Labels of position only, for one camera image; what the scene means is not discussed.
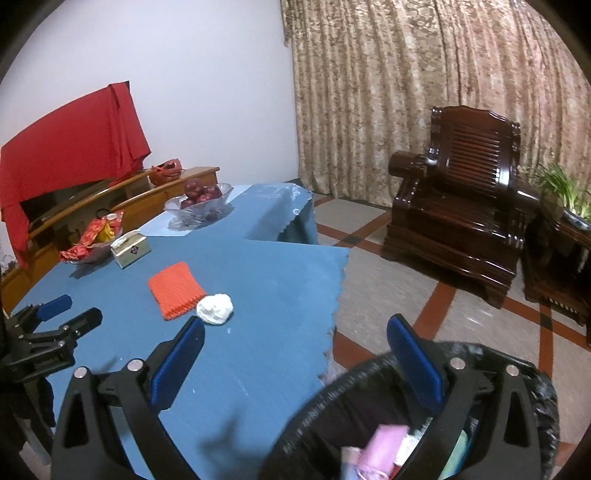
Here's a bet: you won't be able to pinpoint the pink face mask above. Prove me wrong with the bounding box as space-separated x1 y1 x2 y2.
356 425 409 480

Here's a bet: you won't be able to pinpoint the green rubber glove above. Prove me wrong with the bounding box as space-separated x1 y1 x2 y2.
439 431 469 480

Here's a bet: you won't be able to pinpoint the black trash bag bin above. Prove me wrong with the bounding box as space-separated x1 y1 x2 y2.
259 342 560 479

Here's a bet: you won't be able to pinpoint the red snack wrapper dish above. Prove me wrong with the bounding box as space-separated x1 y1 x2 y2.
59 210 124 264

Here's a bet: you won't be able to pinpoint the wooden bench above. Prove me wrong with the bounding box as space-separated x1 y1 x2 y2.
1 167 219 313

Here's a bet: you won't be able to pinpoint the orange foam fruit net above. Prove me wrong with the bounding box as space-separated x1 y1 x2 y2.
148 262 206 321

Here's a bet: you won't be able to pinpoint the crumpled white tissue ball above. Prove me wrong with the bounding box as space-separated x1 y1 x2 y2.
195 293 235 326

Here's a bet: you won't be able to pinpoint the small tissue box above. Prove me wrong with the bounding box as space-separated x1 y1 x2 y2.
110 230 151 269

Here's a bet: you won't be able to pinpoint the blue tablecloth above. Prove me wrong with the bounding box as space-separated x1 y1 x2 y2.
23 185 348 479

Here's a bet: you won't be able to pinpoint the glass fruit bowl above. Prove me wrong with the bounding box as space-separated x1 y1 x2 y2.
164 183 235 230

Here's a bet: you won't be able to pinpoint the dark wooden side table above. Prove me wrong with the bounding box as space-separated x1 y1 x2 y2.
521 200 590 327

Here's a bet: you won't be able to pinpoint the red cloth cover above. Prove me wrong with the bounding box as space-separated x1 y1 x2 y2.
1 82 150 268

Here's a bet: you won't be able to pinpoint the red apples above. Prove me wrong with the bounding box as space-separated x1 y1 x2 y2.
180 178 222 209

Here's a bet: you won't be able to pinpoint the dark wooden armchair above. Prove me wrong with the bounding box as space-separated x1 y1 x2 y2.
382 106 540 308

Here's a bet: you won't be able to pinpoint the green potted plant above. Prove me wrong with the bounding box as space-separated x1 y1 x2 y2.
533 162 590 232

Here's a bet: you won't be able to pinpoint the beige patterned curtain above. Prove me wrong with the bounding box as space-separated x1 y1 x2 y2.
281 1 590 206

